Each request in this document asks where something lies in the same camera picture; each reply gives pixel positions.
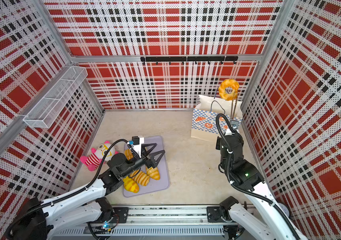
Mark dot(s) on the black wall hook rail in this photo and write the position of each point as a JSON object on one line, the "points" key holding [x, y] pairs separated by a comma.
{"points": [[189, 59]]}

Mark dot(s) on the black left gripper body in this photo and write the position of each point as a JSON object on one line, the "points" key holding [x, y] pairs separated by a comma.
{"points": [[140, 162]]}

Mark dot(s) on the yellow orange striped bread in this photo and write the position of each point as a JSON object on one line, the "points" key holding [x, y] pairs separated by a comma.
{"points": [[130, 185]]}

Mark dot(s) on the pink striped plush toy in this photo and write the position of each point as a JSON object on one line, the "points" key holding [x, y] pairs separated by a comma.
{"points": [[93, 161]]}

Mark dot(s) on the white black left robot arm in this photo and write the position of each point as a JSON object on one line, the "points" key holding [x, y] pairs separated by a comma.
{"points": [[41, 220]]}

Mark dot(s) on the striped croissant bread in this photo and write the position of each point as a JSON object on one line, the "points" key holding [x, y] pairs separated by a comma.
{"points": [[153, 173]]}

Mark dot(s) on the ridged long bread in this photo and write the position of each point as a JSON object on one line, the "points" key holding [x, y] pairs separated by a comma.
{"points": [[140, 177], [128, 154]]}

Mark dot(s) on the lower ridged long bread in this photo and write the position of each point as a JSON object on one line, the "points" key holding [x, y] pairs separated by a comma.
{"points": [[140, 177]]}

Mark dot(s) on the blue checkered paper bag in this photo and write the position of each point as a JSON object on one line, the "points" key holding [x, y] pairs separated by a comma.
{"points": [[204, 117]]}

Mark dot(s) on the small black analog clock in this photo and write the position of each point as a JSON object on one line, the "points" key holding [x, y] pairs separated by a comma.
{"points": [[285, 209]]}

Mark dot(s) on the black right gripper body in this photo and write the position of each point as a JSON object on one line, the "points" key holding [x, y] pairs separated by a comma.
{"points": [[218, 145]]}

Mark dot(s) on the white wire mesh basket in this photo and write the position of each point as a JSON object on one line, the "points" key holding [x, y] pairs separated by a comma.
{"points": [[46, 110]]}

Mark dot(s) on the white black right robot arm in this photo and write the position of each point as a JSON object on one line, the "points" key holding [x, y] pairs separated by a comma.
{"points": [[245, 178]]}

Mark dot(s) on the lavender plastic tray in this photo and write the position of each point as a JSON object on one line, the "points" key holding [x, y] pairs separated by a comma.
{"points": [[153, 185]]}

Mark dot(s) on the steel tongs red handle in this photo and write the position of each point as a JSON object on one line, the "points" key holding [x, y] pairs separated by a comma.
{"points": [[234, 104]]}

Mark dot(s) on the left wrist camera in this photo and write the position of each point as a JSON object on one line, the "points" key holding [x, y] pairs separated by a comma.
{"points": [[135, 146]]}

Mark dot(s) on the ring shaped donut bread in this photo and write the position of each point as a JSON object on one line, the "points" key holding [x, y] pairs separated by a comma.
{"points": [[228, 89]]}

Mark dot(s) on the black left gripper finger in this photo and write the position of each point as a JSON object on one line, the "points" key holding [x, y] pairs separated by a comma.
{"points": [[146, 149], [155, 158]]}

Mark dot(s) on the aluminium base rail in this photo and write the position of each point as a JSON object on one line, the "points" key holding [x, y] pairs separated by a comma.
{"points": [[163, 220]]}

